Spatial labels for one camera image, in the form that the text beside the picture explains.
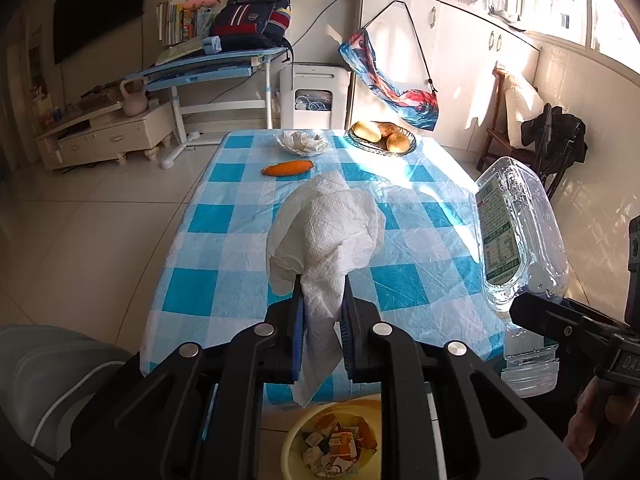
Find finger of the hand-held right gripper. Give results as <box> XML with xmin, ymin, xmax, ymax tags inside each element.
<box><xmin>509</xmin><ymin>290</ymin><xmax>640</xmax><ymax>380</ymax></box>

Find clear plastic bottle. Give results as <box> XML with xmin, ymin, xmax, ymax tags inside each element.
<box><xmin>474</xmin><ymin>156</ymin><xmax>571</xmax><ymax>399</ymax></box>

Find pale bread roll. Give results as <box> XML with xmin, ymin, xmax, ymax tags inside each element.
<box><xmin>352</xmin><ymin>121</ymin><xmax>384</xmax><ymax>142</ymax></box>

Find colourful drawstring bag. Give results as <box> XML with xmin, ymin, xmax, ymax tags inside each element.
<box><xmin>338</xmin><ymin>0</ymin><xmax>442</xmax><ymax>133</ymax></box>

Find black wall television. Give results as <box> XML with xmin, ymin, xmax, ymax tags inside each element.
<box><xmin>52</xmin><ymin>0</ymin><xmax>147</xmax><ymax>66</ymax></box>

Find blue checkered tablecloth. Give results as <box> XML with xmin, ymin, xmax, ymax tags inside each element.
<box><xmin>141</xmin><ymin>129</ymin><xmax>511</xmax><ymax>411</ymax></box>

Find blue study desk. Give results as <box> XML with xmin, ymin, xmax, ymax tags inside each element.
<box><xmin>121</xmin><ymin>46</ymin><xmax>296</xmax><ymax>168</ymax></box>

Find dark striped backpack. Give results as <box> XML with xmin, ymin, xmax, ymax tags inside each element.
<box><xmin>208</xmin><ymin>0</ymin><xmax>294</xmax><ymax>52</ymax></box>

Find cream television cabinet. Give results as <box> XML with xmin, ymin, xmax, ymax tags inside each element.
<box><xmin>34</xmin><ymin>101</ymin><xmax>177</xmax><ymax>171</ymax></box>

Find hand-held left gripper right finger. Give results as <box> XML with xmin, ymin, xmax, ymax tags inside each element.
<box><xmin>339</xmin><ymin>277</ymin><xmax>583</xmax><ymax>480</ymax></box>

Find white pillow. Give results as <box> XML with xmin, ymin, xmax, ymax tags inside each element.
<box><xmin>503</xmin><ymin>71</ymin><xmax>547</xmax><ymax>137</ymax></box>

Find pink kettlebell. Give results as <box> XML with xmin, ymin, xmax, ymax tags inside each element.
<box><xmin>118</xmin><ymin>80</ymin><xmax>149</xmax><ymax>117</ymax></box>

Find brown flat box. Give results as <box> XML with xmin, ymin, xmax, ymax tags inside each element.
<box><xmin>79</xmin><ymin>87</ymin><xmax>124</xmax><ymax>112</ymax></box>

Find wooden chair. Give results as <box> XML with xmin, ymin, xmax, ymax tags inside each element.
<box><xmin>476</xmin><ymin>64</ymin><xmax>532</xmax><ymax>173</ymax></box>

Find dark woven bread basket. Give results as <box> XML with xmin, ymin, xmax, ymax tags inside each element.
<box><xmin>348</xmin><ymin>121</ymin><xmax>417</xmax><ymax>158</ymax></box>

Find open green book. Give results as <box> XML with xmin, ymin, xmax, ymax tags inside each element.
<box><xmin>154</xmin><ymin>39</ymin><xmax>207</xmax><ymax>67</ymax></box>

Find person's right hand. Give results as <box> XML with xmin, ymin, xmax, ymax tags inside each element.
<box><xmin>564</xmin><ymin>375</ymin><xmax>640</xmax><ymax>465</ymax></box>

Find grey sofa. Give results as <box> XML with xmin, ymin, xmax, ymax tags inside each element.
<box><xmin>0</xmin><ymin>325</ymin><xmax>137</xmax><ymax>466</ymax></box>

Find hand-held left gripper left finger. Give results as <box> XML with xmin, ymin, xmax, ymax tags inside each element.
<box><xmin>55</xmin><ymin>275</ymin><xmax>307</xmax><ymax>480</ymax></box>

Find row of books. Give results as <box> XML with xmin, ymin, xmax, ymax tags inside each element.
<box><xmin>156</xmin><ymin>0</ymin><xmax>207</xmax><ymax>48</ymax></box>

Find grey shoes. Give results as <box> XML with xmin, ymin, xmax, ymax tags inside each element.
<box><xmin>487</xmin><ymin>5</ymin><xmax>526</xmax><ymax>26</ymax></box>

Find yellow plastic basin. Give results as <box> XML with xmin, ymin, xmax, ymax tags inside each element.
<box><xmin>281</xmin><ymin>401</ymin><xmax>383</xmax><ymax>480</ymax></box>

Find large white paper towel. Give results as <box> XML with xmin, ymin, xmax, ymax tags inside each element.
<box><xmin>266</xmin><ymin>170</ymin><xmax>387</xmax><ymax>408</ymax></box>

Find torn carton scraps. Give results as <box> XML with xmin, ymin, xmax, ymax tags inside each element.
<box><xmin>301</xmin><ymin>412</ymin><xmax>378</xmax><ymax>476</ymax></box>

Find black folding chair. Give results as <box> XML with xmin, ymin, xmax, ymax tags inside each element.
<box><xmin>520</xmin><ymin>103</ymin><xmax>589</xmax><ymax>202</ymax></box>

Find white floor appliance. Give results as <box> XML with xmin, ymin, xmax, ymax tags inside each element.
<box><xmin>278</xmin><ymin>62</ymin><xmax>351</xmax><ymax>134</ymax></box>

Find white cabinet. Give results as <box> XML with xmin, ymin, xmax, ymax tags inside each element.
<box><xmin>345</xmin><ymin>0</ymin><xmax>543</xmax><ymax>153</ymax></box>

